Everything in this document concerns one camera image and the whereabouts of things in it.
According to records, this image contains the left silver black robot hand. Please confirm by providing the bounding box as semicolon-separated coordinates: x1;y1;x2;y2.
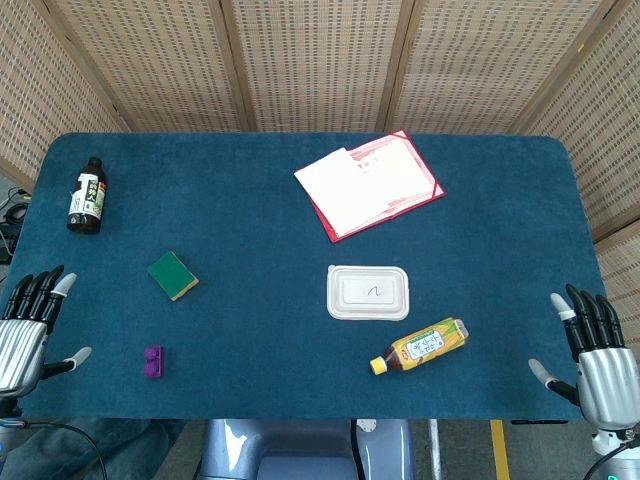
0;264;94;399

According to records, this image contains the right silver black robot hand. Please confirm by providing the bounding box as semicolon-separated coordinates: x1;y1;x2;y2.
528;283;640;431

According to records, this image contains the green yellow sponge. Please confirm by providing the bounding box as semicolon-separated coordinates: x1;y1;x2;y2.
146;250;200;303

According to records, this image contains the purple toy block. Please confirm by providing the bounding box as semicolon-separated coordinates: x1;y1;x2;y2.
143;344;166;380

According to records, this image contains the blue denim cloth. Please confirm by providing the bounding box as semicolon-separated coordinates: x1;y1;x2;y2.
0;417;187;480

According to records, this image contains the dark sauce bottle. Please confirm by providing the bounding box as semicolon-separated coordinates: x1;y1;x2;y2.
66;156;109;235

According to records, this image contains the yellow label tea bottle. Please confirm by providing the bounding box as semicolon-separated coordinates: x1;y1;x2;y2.
369;316;470;376

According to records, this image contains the red certificate folder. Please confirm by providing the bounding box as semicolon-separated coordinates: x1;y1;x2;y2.
307;129;447;244

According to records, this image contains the blue-grey robot torso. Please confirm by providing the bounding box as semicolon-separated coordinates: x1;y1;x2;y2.
198;418;416;480

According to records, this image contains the white paper sheet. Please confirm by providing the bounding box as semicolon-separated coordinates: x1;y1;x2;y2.
293;146;401;239

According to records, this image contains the woven bamboo folding screen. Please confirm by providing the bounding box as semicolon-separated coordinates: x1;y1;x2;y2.
0;0;640;351

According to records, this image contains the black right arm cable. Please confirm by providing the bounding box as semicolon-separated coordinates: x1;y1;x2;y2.
583;442;632;480

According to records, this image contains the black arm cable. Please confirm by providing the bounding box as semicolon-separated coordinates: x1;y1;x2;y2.
19;422;107;480
583;442;632;480

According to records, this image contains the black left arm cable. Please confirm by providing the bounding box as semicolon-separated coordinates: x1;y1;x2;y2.
19;422;107;480

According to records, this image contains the black floor cables and device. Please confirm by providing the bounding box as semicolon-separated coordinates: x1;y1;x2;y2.
0;186;32;266

